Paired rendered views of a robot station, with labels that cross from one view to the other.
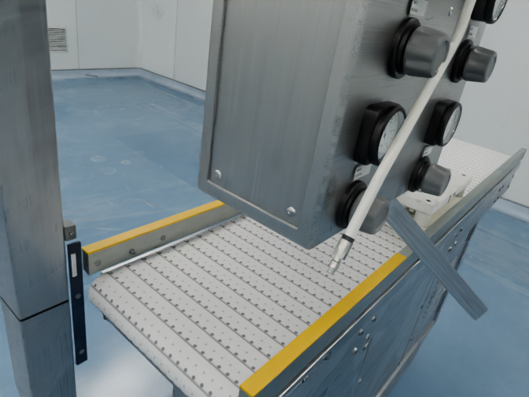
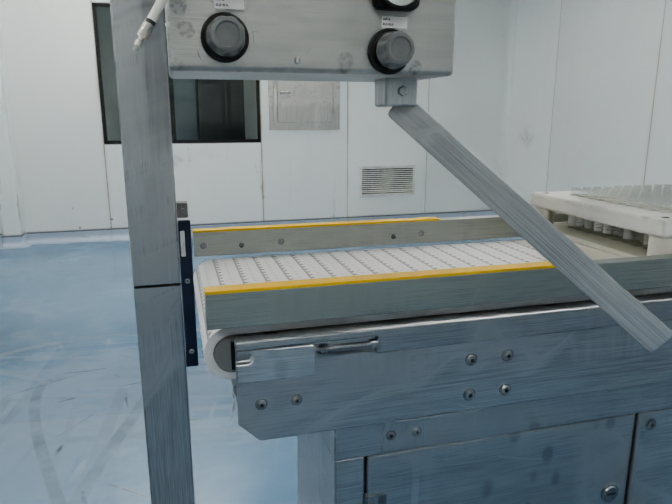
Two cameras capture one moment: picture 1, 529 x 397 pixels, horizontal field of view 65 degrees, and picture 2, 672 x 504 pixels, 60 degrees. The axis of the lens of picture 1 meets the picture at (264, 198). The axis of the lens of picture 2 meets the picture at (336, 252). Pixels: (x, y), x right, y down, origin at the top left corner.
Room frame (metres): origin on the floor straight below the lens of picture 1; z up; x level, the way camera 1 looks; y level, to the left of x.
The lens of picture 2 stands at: (-0.05, -0.39, 1.09)
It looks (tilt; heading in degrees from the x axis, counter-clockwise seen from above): 13 degrees down; 38
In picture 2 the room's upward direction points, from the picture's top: straight up
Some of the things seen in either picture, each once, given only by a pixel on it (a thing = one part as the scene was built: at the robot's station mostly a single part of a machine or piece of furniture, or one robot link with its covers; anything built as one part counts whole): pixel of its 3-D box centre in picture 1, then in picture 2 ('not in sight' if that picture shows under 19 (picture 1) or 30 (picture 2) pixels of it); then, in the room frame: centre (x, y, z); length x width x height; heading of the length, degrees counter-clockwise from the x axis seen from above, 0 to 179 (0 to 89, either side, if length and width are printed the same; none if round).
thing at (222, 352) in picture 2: not in sight; (221, 308); (0.35, 0.08, 0.89); 0.27 x 0.03 x 0.03; 54
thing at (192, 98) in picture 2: not in sight; (181, 76); (3.34, 4.01, 1.43); 1.38 x 0.01 x 1.16; 144
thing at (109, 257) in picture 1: (348, 162); (624, 219); (0.94, -0.19, 0.93); 1.32 x 0.02 x 0.03; 144
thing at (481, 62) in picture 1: (477, 57); not in sight; (0.35, -0.15, 1.24); 0.03 x 0.02 x 0.04; 144
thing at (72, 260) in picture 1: (78, 307); (188, 295); (0.41, 0.22, 0.86); 0.02 x 0.01 x 0.20; 144
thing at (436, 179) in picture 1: (433, 173); (394, 43); (0.34, -0.14, 1.15); 0.03 x 0.03 x 0.04; 54
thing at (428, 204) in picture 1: (395, 172); (665, 207); (0.81, -0.26, 0.98); 0.25 x 0.24 x 0.02; 54
